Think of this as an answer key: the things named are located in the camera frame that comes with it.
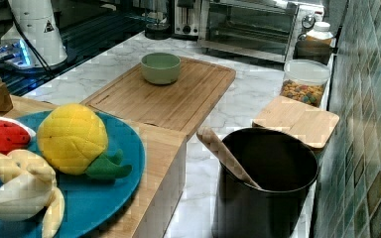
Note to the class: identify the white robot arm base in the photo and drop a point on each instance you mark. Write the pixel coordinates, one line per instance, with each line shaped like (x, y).
(35, 34)

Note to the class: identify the large bamboo cutting board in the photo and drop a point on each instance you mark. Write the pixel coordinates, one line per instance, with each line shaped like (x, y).
(181, 106)

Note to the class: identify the green ceramic bowl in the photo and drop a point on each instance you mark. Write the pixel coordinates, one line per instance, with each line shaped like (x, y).
(161, 68)

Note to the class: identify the silver toaster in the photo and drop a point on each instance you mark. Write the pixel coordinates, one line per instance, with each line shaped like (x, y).
(186, 18)

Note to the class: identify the black utensil pot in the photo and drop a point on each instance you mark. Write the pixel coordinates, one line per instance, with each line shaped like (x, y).
(284, 169)

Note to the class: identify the black coffee maker base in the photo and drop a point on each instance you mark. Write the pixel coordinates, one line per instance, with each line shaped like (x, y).
(157, 19)

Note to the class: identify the yellow plush pineapple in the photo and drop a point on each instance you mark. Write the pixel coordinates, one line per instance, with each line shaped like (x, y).
(74, 140)

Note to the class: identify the clear cereal container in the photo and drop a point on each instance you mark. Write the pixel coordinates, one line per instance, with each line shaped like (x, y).
(305, 80)

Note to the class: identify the silver toaster oven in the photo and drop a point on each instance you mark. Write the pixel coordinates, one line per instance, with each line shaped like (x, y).
(261, 29)

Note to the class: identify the bamboo container lid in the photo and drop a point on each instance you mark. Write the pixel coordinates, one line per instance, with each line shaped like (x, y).
(311, 125)

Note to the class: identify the blue round plate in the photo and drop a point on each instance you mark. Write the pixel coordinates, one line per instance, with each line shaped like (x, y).
(89, 202)

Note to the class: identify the white lidded spice jar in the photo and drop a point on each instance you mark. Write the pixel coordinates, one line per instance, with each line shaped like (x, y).
(320, 32)

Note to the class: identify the plush peeled banana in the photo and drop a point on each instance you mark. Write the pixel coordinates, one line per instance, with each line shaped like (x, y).
(29, 186)

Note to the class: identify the wooden spoon handle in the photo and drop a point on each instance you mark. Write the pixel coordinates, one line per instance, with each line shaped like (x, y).
(207, 136)

